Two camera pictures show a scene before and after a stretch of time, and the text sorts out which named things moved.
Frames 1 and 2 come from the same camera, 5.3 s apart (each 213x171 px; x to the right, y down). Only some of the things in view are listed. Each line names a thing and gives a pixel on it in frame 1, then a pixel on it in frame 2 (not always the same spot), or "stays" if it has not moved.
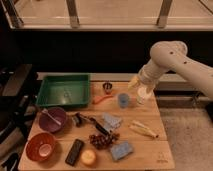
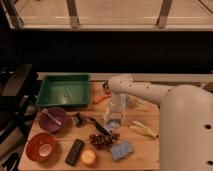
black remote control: [74, 152] stays
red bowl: [40, 146] stays
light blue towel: [110, 121] stays
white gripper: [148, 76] to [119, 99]
